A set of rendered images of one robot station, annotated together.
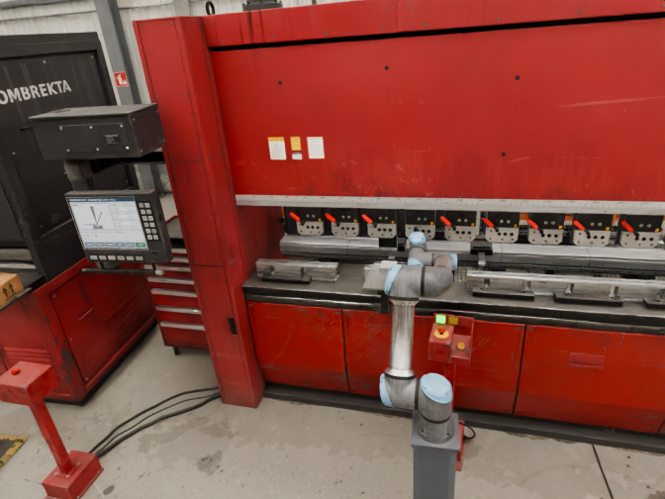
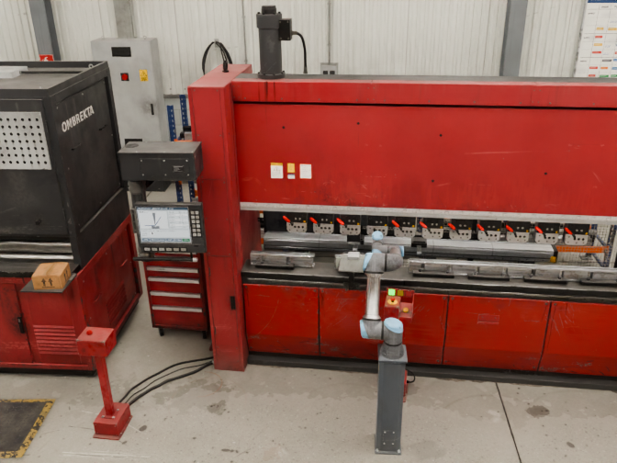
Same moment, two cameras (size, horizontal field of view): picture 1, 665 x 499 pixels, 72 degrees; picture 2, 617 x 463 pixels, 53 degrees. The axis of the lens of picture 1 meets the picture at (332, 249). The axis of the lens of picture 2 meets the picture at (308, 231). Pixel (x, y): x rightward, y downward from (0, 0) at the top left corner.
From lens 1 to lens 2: 2.16 m
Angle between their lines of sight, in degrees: 8
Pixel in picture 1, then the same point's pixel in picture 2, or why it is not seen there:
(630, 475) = (518, 398)
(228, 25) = (250, 88)
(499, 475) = (431, 403)
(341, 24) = (330, 95)
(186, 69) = (223, 119)
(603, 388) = (499, 339)
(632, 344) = (516, 306)
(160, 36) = (207, 97)
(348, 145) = (330, 170)
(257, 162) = (261, 179)
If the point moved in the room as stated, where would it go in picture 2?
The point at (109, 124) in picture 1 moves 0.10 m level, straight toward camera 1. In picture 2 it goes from (177, 159) to (184, 163)
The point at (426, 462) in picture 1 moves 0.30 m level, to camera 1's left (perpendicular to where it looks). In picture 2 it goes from (387, 372) to (341, 378)
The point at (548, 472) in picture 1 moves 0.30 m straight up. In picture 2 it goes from (465, 400) to (468, 367)
